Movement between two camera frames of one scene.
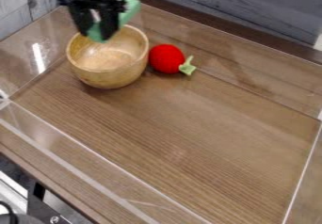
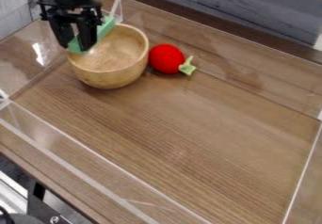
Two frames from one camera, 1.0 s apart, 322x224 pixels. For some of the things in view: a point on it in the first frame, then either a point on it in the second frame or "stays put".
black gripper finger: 109,22 → 87,31
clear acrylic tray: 181,149 stays put
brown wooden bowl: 111,64 stays put
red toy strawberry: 165,59 stays put
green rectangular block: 131,8 → 107,23
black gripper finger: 81,16 → 63,31
